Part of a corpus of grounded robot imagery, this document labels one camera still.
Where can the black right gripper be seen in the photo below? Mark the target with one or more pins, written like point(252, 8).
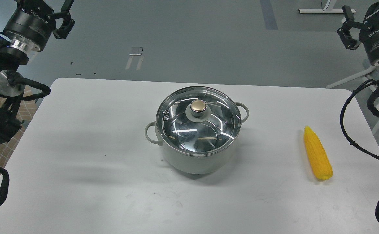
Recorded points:
point(370, 32)

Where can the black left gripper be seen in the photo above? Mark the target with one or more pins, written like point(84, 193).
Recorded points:
point(30, 20)

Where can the yellow corn cob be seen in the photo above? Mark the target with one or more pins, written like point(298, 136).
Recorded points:
point(317, 157)

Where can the glass pot lid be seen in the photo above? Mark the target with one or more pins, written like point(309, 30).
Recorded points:
point(198, 121)

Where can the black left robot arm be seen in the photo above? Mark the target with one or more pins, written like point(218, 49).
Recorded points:
point(16, 51)

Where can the grey-green cooking pot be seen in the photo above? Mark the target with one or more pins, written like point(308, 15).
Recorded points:
point(192, 164)

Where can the white desk base far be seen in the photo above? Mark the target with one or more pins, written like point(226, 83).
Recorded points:
point(326, 8)

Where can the beige checkered cloth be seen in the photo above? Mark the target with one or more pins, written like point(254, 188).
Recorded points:
point(15, 105)

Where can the white chair frame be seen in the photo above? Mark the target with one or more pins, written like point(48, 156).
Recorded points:
point(351, 82)

